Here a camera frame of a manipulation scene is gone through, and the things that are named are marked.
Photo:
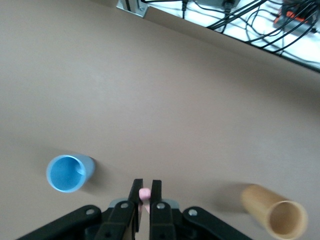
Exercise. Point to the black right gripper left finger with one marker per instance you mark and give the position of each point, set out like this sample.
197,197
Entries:
120,220

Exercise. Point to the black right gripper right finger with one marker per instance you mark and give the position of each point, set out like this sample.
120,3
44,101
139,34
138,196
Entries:
162,222

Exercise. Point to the pink chopstick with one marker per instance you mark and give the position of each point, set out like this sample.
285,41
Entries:
144,193

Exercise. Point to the blue cup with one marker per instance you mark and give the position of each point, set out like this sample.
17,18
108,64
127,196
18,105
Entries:
66,173

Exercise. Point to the bamboo cup holder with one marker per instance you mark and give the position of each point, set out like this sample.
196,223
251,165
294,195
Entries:
260,202

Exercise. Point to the black orange power strip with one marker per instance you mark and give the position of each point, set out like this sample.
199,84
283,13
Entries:
290,16

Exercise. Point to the metal table bracket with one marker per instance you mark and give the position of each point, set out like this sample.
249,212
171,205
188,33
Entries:
140,10

